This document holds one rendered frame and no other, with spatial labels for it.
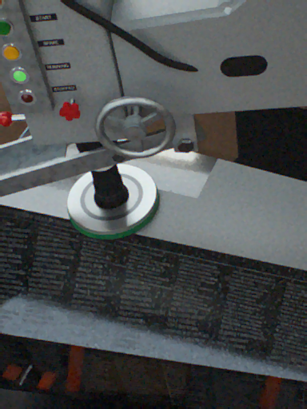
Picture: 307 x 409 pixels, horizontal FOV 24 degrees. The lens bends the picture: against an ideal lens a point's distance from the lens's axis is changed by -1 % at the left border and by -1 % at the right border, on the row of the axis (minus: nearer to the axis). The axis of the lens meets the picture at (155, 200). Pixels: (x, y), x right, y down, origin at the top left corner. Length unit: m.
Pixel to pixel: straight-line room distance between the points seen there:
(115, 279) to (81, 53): 0.60
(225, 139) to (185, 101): 1.68
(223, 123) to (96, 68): 1.84
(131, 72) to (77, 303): 0.65
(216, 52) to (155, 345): 0.71
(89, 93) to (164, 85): 0.14
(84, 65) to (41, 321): 0.73
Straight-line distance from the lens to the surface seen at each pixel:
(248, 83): 1.32
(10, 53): 1.27
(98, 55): 1.27
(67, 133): 1.40
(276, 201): 1.66
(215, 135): 3.04
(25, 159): 1.69
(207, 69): 1.30
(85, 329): 1.72
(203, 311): 1.61
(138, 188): 1.69
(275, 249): 1.57
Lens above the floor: 2.07
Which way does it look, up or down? 47 degrees down
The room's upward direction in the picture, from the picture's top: 11 degrees counter-clockwise
